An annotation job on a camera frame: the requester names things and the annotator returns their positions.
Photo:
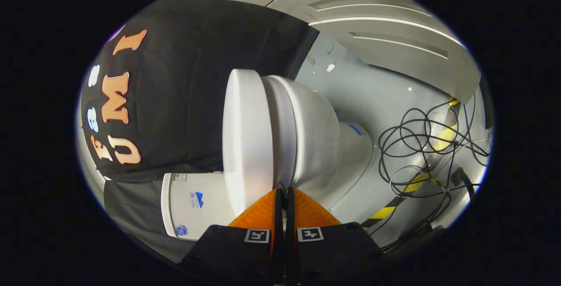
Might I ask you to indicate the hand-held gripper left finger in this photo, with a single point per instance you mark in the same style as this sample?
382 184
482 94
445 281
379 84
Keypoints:
279 233

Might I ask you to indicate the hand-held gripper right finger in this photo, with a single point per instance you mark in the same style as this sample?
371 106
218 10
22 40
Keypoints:
291 233

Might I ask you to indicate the white toilet lid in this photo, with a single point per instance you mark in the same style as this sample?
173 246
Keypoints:
245 137

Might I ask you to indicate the white ceramic toilet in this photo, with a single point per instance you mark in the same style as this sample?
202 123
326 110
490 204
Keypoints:
320 137

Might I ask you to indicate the white toilet seat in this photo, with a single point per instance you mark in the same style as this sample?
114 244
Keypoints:
282 132

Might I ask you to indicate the yellow black floor tape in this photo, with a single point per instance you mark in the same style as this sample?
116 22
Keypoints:
385 212

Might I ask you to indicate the black backdrop cloth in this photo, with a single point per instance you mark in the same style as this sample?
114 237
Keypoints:
184 93

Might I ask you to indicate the white panelled cabinet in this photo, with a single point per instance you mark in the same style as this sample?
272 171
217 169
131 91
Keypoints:
385 44

